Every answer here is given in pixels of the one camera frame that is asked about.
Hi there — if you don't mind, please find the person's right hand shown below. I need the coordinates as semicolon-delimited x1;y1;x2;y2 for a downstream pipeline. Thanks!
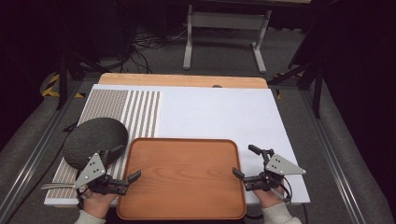
251;186;287;209

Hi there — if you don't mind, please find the person's left hand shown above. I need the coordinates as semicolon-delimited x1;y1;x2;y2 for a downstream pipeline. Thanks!
81;189;118;219

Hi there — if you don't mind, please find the white metal table frame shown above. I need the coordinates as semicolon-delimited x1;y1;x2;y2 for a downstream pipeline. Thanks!
182;4;273;75

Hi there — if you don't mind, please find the white board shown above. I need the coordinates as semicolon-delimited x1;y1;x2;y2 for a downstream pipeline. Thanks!
43;83;311;207

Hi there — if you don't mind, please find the bundle of black floor cables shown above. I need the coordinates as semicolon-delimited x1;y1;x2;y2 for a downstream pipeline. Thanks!
120;26;190;75

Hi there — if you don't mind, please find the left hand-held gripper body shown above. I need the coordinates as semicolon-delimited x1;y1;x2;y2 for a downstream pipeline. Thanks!
74;150;131;196

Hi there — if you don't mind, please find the brown white striped placemat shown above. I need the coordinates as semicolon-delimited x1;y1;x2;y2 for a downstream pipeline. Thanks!
46;89;162;201

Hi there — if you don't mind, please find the grey aluminium rail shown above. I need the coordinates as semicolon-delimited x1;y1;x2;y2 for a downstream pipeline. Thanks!
299;89;366;224
0;79;82;217

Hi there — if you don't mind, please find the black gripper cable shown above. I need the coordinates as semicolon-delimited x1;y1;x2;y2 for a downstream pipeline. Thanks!
275;176;294;203

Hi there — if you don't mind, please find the brown wooden tray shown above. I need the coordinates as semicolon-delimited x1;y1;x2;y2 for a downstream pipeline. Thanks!
116;137;248;221

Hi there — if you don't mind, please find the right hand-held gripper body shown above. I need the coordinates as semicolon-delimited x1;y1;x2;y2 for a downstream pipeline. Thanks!
244;148;307;192

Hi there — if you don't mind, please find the black metal stand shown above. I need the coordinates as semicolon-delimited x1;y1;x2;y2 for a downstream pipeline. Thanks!
55;50;106;111
266;60;325;119

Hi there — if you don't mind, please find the dark round textured mat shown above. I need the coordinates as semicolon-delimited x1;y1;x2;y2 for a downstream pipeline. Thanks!
63;117;130;171

